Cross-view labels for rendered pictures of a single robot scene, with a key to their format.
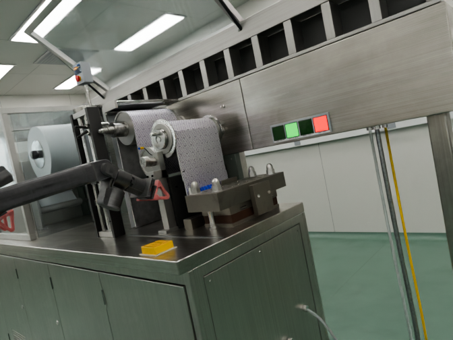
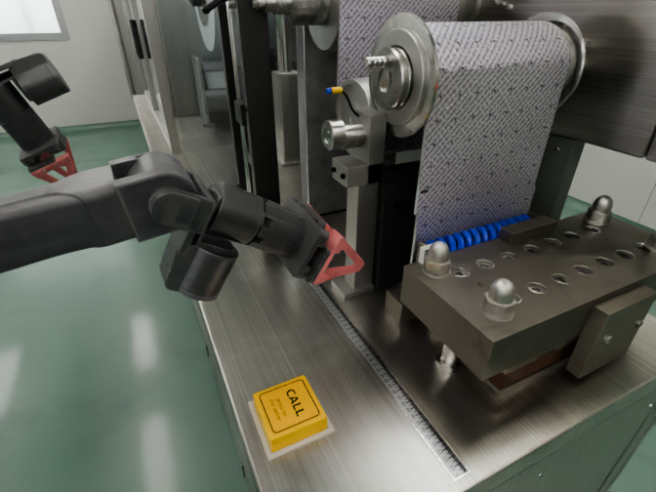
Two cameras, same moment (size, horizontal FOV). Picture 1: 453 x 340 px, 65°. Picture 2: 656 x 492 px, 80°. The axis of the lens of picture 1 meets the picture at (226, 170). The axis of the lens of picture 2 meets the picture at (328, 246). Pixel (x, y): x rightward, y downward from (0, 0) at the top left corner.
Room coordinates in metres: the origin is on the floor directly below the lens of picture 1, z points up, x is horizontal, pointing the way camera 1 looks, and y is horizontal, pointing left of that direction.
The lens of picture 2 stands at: (0.80, 0.10, 1.33)
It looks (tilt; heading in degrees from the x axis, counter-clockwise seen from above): 31 degrees down; 21
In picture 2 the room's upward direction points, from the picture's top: straight up
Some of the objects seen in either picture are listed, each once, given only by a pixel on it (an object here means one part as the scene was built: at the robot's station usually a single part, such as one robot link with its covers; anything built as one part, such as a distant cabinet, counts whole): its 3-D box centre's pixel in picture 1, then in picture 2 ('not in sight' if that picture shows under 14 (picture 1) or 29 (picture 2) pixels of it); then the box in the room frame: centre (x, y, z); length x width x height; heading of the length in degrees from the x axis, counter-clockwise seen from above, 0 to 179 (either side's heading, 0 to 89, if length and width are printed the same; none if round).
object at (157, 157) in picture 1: (160, 192); (353, 211); (1.34, 0.26, 1.05); 0.06 x 0.05 x 0.31; 137
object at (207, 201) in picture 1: (238, 190); (551, 276); (1.35, -0.03, 1.00); 0.40 x 0.16 x 0.06; 137
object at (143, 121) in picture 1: (171, 162); (408, 119); (1.53, 0.23, 1.16); 0.39 x 0.23 x 0.51; 47
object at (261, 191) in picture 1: (262, 197); (612, 332); (1.29, -0.11, 0.96); 0.10 x 0.03 x 0.11; 137
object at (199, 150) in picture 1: (200, 152); (491, 139); (1.40, 0.09, 1.17); 0.23 x 0.01 x 0.18; 137
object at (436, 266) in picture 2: (195, 187); (437, 257); (1.26, 0.12, 1.05); 0.04 x 0.04 x 0.04
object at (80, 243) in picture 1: (81, 229); (250, 151); (2.02, 0.87, 0.88); 2.52 x 0.66 x 0.04; 47
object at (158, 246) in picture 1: (157, 247); (289, 411); (1.07, 0.25, 0.91); 0.07 x 0.07 x 0.02; 47
